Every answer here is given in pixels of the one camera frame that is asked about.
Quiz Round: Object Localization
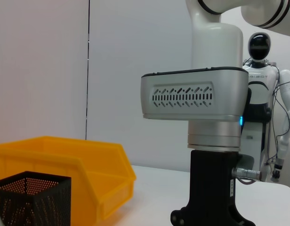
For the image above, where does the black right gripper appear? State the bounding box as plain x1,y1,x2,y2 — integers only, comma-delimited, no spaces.
170,149,254,226

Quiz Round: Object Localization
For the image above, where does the black mesh pen holder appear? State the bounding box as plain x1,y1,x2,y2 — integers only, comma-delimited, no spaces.
0,171,72,226

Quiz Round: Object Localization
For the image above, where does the yellow plastic storage bin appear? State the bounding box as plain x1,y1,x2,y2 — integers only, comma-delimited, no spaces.
0,136,137,221

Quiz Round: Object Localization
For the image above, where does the white black humanoid robot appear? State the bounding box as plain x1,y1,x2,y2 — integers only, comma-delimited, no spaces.
242,32,290,184

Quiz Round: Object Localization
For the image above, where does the white board with sticker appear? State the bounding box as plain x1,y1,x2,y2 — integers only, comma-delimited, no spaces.
85,0,194,173

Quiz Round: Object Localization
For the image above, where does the plain white partition board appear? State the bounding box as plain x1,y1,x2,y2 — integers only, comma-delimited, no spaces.
0,0,91,144

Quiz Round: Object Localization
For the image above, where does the right gripper cable plug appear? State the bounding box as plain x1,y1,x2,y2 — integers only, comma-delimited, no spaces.
231,166,263,185

